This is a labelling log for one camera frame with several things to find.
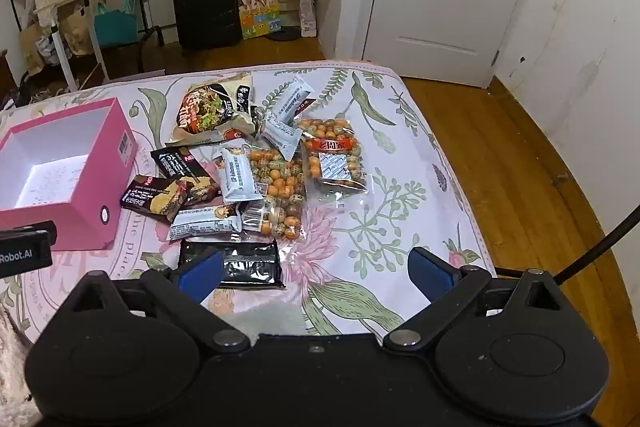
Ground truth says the beige noodle packet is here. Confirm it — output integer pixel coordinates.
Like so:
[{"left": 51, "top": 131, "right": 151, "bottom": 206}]
[{"left": 166, "top": 74, "right": 257, "bottom": 146}]

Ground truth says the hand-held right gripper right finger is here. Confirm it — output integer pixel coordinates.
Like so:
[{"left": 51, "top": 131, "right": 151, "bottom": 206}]
[{"left": 384, "top": 247, "right": 563, "bottom": 350}]

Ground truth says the floral bed sheet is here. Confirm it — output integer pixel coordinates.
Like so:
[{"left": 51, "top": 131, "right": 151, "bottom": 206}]
[{"left": 0, "top": 59, "right": 498, "bottom": 358}]

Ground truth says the black cable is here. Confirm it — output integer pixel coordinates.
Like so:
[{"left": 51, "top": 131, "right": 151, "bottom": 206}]
[{"left": 552, "top": 204, "right": 640, "bottom": 285}]

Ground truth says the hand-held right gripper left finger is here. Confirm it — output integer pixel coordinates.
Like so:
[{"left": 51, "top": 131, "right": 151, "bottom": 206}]
[{"left": 65, "top": 250, "right": 251, "bottom": 354}]

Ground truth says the shiny black packet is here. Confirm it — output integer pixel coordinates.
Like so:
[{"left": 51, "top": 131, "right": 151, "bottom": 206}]
[{"left": 178, "top": 238, "right": 286, "bottom": 290}]

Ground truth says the fluffy beige cloth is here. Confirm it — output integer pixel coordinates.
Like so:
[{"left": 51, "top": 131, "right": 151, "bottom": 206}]
[{"left": 0, "top": 302, "right": 36, "bottom": 408}]

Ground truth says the black suitcase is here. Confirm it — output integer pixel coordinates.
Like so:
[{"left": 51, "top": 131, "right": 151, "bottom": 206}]
[{"left": 171, "top": 0, "right": 243, "bottom": 50}]

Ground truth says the clear coated peanut bag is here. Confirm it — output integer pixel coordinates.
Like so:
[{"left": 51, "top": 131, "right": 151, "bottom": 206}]
[
  {"left": 297, "top": 118, "right": 368, "bottom": 199},
  {"left": 242, "top": 144, "right": 306, "bottom": 240}
]

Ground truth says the pink cardboard box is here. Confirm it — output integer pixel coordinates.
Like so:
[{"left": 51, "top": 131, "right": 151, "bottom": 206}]
[{"left": 0, "top": 97, "right": 139, "bottom": 253}]

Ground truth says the brown paper bag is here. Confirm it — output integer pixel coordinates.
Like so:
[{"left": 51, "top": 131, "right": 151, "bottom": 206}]
[{"left": 20, "top": 9, "right": 96, "bottom": 75}]

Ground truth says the white snack packet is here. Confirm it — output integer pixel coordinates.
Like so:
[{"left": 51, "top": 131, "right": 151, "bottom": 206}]
[
  {"left": 270, "top": 74, "right": 317, "bottom": 128},
  {"left": 167, "top": 202, "right": 243, "bottom": 242},
  {"left": 260, "top": 111, "right": 303, "bottom": 160},
  {"left": 217, "top": 146, "right": 264, "bottom": 202}
]

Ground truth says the grey plastic bag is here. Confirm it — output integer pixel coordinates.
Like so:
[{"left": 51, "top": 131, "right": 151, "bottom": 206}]
[{"left": 37, "top": 34, "right": 68, "bottom": 68}]

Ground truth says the colourful cartoon box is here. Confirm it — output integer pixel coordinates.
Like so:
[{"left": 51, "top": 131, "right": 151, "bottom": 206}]
[{"left": 239, "top": 0, "right": 282, "bottom": 40}]

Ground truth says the black cracker packet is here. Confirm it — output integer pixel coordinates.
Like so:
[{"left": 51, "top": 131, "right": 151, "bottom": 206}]
[
  {"left": 120, "top": 175, "right": 193, "bottom": 223},
  {"left": 151, "top": 146, "right": 221, "bottom": 195}
]

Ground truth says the teal bag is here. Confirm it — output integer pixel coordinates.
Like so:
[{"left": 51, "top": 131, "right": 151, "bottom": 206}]
[{"left": 94, "top": 0, "right": 138, "bottom": 48}]

